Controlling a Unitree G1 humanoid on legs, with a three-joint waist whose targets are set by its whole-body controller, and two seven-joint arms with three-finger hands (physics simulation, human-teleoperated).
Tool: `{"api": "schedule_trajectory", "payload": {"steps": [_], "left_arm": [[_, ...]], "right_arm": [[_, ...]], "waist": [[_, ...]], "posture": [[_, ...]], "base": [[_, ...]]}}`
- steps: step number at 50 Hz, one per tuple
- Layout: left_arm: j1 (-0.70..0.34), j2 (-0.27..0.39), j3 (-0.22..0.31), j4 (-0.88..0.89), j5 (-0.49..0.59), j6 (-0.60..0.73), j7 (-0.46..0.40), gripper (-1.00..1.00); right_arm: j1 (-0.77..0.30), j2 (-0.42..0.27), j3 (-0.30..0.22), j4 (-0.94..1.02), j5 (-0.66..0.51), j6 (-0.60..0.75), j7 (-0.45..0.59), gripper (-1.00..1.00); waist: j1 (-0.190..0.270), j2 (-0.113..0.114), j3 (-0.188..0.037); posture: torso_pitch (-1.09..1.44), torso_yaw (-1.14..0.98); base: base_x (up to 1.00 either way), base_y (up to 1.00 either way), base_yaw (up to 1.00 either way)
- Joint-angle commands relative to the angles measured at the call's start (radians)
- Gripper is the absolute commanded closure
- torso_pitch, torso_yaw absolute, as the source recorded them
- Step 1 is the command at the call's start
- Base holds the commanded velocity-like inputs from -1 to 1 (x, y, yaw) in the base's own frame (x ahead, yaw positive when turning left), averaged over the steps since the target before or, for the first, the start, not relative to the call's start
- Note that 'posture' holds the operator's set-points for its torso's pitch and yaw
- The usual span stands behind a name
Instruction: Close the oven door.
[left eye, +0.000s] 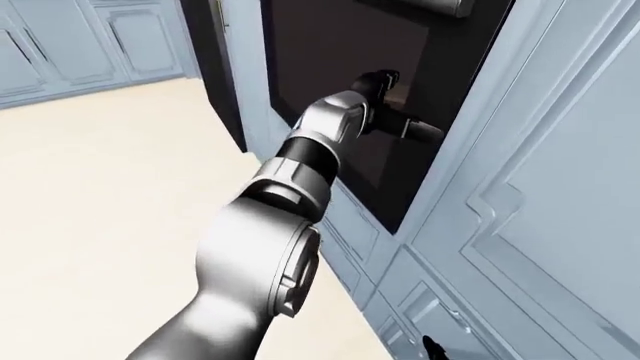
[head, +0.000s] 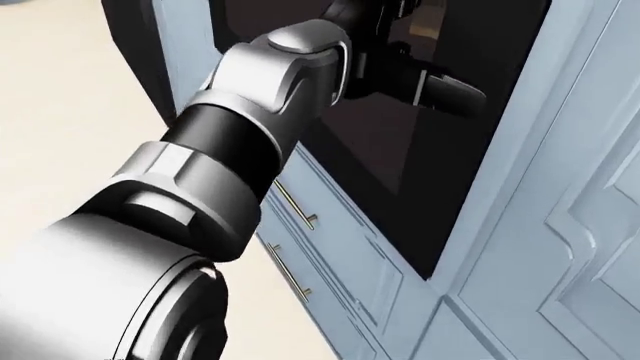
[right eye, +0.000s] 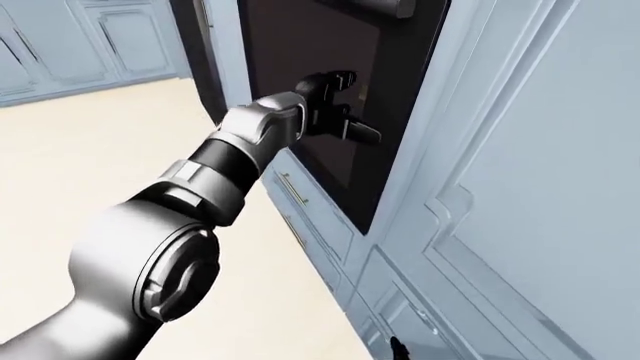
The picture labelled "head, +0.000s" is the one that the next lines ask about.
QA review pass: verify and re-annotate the black three-finger left hand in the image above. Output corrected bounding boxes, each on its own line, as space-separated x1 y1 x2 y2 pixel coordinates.
323 0 489 121

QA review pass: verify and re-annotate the black built-in oven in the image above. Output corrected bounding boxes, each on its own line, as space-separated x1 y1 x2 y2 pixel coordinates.
209 0 554 282

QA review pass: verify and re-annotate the light blue panelled cabinet door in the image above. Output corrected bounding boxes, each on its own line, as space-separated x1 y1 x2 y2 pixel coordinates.
449 0 640 360

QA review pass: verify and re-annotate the black oven door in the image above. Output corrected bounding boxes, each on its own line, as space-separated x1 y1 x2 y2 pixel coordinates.
101 0 177 127

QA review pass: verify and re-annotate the light blue drawer front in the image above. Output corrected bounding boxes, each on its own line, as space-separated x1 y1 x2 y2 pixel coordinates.
259 144 406 320
252 209 381 360

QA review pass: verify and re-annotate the brass bar drawer handle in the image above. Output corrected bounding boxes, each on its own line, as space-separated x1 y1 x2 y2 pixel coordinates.
266 242 313 303
272 178 319 231

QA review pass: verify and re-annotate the light blue cabinet frame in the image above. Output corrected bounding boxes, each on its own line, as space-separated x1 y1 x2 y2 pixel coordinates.
149 0 640 360

